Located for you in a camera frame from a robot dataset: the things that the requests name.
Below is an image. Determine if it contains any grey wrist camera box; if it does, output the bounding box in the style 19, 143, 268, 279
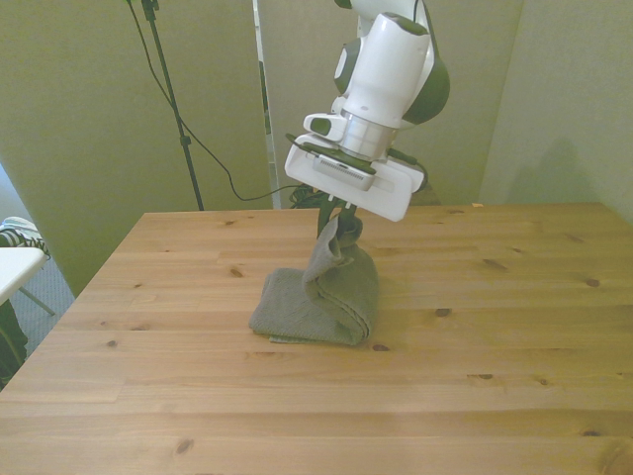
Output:
311, 151, 379, 193

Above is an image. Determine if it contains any black tripod camera cable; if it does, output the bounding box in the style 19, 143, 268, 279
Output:
127, 0, 304, 202

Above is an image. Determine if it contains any white partition frame post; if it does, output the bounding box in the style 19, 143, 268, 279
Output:
252, 0, 284, 210

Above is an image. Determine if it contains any grey towel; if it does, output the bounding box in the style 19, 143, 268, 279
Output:
247, 217, 381, 347

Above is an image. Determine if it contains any white side table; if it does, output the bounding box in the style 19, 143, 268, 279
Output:
0, 245, 57, 318

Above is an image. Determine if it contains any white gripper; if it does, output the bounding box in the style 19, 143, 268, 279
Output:
284, 145, 428, 237

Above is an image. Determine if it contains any black tripod stand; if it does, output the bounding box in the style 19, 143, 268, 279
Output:
125, 0, 207, 212

